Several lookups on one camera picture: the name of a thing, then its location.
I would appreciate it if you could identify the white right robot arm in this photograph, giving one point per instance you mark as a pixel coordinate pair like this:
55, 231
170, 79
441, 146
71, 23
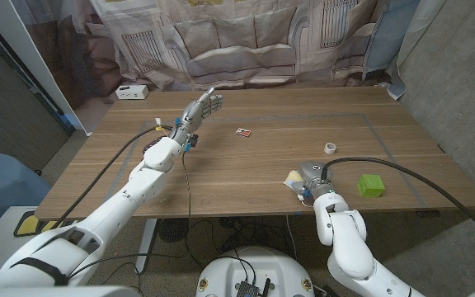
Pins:
344, 243

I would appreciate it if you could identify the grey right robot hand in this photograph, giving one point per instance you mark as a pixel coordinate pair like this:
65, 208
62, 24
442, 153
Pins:
313, 175

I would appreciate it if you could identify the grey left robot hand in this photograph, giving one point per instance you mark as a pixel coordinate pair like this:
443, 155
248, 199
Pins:
196, 113

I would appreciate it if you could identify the white tape roll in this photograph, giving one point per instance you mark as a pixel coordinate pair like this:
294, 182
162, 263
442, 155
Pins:
330, 152

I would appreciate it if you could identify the green cube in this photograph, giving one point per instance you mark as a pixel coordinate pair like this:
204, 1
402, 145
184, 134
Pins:
370, 185

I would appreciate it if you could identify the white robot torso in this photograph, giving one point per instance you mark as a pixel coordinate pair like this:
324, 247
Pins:
254, 268

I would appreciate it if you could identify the blue chair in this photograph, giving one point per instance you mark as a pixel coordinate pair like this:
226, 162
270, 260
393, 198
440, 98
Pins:
2, 181

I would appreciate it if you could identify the grey table leg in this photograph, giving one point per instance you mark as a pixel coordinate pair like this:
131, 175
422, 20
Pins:
359, 222

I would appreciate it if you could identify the yellow sponge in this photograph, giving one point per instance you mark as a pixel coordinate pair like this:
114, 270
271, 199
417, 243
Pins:
292, 177

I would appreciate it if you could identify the yellow pad with black border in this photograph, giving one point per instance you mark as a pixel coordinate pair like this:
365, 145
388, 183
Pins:
35, 224

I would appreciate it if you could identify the black antenna module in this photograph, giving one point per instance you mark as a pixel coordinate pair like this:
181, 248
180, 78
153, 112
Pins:
247, 288

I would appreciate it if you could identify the white power box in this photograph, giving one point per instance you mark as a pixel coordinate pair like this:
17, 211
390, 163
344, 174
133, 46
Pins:
132, 91

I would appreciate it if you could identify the red white matchbox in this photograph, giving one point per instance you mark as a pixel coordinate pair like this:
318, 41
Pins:
243, 132

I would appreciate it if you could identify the white door frame post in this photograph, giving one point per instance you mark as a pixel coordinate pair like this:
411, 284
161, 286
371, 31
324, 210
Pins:
27, 53

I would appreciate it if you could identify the white table leg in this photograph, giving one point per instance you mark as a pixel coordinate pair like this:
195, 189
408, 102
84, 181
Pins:
146, 243

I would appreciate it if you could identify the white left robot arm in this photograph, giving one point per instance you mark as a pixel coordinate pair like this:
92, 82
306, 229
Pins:
147, 185

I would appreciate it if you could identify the round black floor fan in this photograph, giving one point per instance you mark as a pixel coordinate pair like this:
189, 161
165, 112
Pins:
174, 229

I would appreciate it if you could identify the printed sofa backdrop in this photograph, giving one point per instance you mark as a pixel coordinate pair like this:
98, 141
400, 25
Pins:
237, 41

